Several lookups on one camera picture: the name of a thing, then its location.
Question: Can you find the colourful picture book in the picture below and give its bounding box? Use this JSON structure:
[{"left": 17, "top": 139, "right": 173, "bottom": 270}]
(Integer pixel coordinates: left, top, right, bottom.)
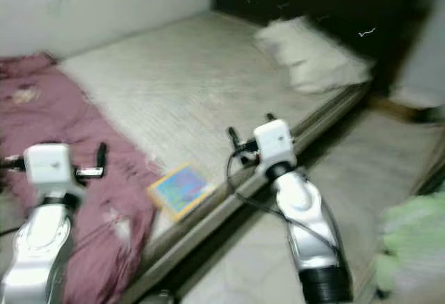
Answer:
[{"left": 147, "top": 163, "right": 216, "bottom": 223}]

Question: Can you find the white pillow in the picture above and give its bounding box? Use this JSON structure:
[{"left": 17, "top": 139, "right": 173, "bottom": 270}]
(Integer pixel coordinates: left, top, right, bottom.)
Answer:
[{"left": 254, "top": 16, "right": 375, "bottom": 95}]

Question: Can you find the white quilted mattress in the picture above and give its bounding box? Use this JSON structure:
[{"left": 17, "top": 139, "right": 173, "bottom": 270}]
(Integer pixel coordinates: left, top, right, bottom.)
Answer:
[{"left": 57, "top": 10, "right": 373, "bottom": 263}]

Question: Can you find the pink printed blanket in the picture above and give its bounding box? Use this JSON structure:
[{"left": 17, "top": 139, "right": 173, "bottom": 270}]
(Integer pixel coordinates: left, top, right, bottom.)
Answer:
[{"left": 0, "top": 52, "right": 161, "bottom": 304}]

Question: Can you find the grey bed base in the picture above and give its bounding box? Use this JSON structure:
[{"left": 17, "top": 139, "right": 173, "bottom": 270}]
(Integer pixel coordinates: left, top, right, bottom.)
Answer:
[{"left": 122, "top": 85, "right": 373, "bottom": 303}]

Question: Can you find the tan floor mat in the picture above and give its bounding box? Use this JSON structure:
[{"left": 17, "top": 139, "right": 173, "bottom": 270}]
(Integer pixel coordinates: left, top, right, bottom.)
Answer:
[{"left": 372, "top": 95, "right": 445, "bottom": 125}]

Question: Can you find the light green bundle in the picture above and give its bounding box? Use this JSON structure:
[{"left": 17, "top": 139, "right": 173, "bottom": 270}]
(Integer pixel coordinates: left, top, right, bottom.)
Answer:
[{"left": 374, "top": 191, "right": 445, "bottom": 298}]

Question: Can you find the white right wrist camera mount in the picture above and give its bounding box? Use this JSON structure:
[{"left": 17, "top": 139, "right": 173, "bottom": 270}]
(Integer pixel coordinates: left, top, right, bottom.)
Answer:
[{"left": 252, "top": 118, "right": 294, "bottom": 179}]

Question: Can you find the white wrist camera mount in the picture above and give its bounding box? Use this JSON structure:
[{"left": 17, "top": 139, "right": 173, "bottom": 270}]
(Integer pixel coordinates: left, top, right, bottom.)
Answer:
[
  {"left": 252, "top": 118, "right": 294, "bottom": 179},
  {"left": 23, "top": 143, "right": 76, "bottom": 195}
]

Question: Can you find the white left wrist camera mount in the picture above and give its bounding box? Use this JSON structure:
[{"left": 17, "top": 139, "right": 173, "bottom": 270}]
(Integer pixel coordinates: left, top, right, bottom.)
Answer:
[{"left": 23, "top": 143, "right": 76, "bottom": 195}]

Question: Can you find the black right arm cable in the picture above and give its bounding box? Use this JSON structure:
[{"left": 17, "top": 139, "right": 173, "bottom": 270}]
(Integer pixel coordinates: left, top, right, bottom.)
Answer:
[{"left": 226, "top": 152, "right": 346, "bottom": 257}]

